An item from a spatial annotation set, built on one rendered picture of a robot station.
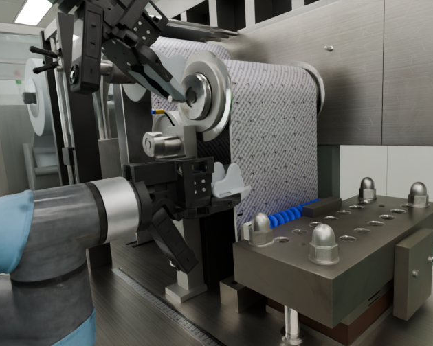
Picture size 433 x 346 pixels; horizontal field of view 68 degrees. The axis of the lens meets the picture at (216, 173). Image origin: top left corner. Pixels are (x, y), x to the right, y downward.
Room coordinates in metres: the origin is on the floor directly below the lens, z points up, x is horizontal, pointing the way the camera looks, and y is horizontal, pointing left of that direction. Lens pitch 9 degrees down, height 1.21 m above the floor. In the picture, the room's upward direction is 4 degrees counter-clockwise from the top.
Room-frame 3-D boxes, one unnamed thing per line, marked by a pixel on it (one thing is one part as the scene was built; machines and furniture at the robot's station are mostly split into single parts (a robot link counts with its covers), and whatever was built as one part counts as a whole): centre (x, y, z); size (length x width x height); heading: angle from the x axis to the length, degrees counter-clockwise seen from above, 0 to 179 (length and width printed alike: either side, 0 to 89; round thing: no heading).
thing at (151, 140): (0.53, 0.10, 1.18); 0.04 x 0.02 x 0.04; 40
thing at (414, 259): (0.45, -0.29, 0.96); 0.10 x 0.03 x 0.11; 130
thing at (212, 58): (0.55, 0.02, 1.25); 0.15 x 0.01 x 0.15; 40
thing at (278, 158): (0.58, -0.12, 1.11); 0.23 x 0.01 x 0.18; 130
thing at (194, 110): (0.55, 0.03, 1.25); 0.07 x 0.02 x 0.07; 40
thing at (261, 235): (0.45, -0.06, 1.05); 0.04 x 0.04 x 0.04
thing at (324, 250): (0.38, -0.13, 1.05); 0.04 x 0.04 x 0.04
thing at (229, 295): (0.58, -0.12, 0.92); 0.28 x 0.04 x 0.04; 130
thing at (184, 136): (0.55, 0.07, 1.05); 0.06 x 0.05 x 0.31; 130
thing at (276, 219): (0.57, -0.13, 1.03); 0.21 x 0.04 x 0.03; 130
